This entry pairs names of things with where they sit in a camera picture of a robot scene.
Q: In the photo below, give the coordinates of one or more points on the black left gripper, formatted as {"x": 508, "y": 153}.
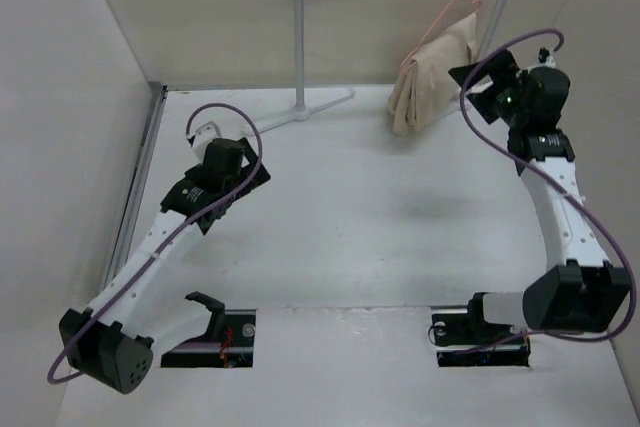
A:
{"x": 259, "y": 178}

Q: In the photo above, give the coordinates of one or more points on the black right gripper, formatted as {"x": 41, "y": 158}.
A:
{"x": 502, "y": 67}

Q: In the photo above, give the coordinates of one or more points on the beige trousers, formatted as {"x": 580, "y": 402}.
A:
{"x": 424, "y": 88}

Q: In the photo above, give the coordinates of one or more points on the pink wire hanger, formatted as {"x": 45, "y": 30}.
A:
{"x": 476, "y": 4}

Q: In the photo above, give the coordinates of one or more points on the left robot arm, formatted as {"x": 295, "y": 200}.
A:
{"x": 140, "y": 315}

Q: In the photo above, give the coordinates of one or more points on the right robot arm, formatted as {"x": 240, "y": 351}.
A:
{"x": 581, "y": 290}

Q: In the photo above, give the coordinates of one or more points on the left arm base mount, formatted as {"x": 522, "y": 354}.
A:
{"x": 228, "y": 341}

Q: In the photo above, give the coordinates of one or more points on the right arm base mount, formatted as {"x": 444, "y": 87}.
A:
{"x": 463, "y": 337}

